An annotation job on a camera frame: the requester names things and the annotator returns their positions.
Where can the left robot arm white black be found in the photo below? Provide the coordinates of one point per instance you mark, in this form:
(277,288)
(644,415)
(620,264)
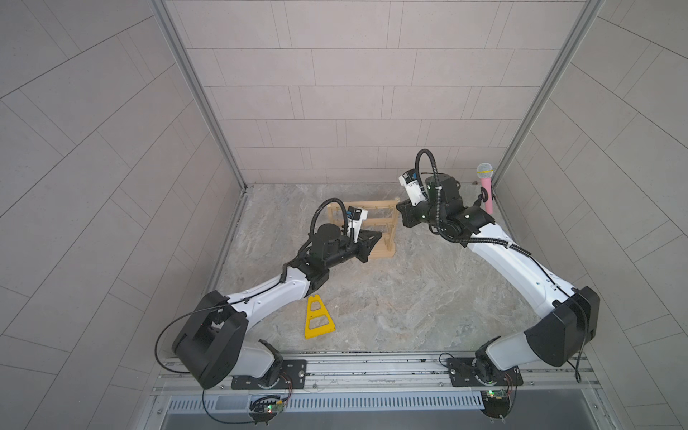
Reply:
(211,345)

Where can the aluminium mounting rail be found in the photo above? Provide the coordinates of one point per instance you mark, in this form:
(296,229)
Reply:
(426,372)

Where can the black microphone stand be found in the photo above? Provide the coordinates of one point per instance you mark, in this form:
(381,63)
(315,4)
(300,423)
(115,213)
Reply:
(483,199)

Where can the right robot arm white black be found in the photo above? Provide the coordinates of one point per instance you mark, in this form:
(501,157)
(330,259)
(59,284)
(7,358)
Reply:
(568,315)

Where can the yellow triangular plastic frame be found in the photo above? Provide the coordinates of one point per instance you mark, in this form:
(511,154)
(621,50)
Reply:
(318,319)

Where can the pink toy microphone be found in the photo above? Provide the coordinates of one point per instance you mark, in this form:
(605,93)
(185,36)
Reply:
(485,173)

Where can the green circuit board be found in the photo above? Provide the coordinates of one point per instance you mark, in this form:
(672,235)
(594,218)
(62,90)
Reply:
(497,404)
(266,408)

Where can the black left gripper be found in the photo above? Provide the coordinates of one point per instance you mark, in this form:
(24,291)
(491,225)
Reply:
(363,247)

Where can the right green circuit board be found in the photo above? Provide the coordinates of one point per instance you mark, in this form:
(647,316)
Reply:
(497,404)

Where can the wooden jewelry display stand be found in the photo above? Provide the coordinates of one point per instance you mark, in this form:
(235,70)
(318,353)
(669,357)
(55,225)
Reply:
(382,216)

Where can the left green circuit board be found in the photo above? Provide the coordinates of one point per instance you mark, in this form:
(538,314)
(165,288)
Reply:
(266,408)

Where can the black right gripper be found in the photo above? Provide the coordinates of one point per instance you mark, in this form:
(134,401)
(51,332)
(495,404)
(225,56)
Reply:
(408,211)

